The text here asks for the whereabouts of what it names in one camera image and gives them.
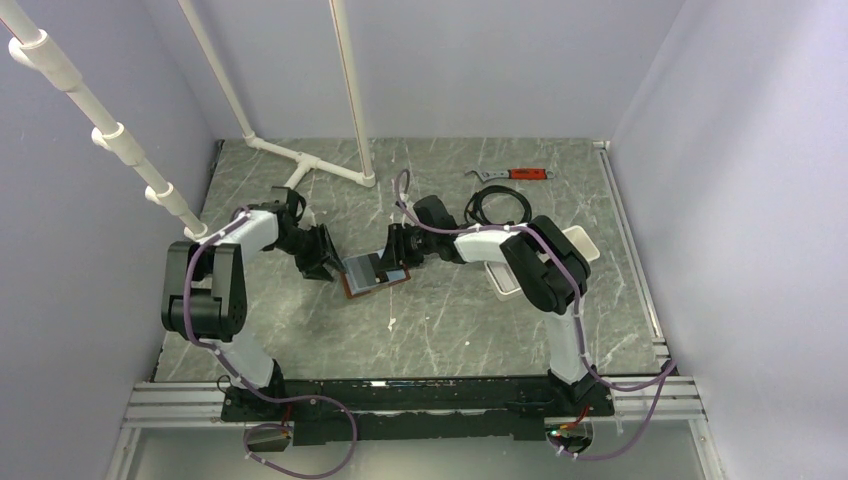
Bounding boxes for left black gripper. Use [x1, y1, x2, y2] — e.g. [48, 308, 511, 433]
[272, 225, 346, 283]

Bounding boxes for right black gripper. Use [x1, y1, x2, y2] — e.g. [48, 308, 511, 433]
[376, 223, 438, 272]

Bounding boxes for brown leather card holder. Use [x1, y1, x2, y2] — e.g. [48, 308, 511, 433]
[340, 249, 411, 299]

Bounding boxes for white plastic tray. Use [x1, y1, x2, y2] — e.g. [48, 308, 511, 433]
[483, 225, 602, 303]

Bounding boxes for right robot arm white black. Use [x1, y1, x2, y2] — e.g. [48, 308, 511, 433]
[380, 195, 597, 415]

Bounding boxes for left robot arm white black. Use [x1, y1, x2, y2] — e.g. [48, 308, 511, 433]
[161, 187, 345, 420]

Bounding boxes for black coiled cable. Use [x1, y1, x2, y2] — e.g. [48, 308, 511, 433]
[464, 184, 533, 230]

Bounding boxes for red handled adjustable wrench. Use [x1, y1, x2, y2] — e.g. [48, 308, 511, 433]
[465, 168, 555, 182]

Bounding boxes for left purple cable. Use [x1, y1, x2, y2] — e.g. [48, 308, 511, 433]
[182, 206, 359, 480]

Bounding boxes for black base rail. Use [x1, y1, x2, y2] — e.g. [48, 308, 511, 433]
[221, 374, 615, 446]

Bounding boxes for aluminium frame rails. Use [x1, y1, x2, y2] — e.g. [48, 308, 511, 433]
[108, 170, 724, 479]

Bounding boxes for white pvc pipe frame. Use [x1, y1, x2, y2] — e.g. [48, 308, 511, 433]
[0, 0, 378, 241]

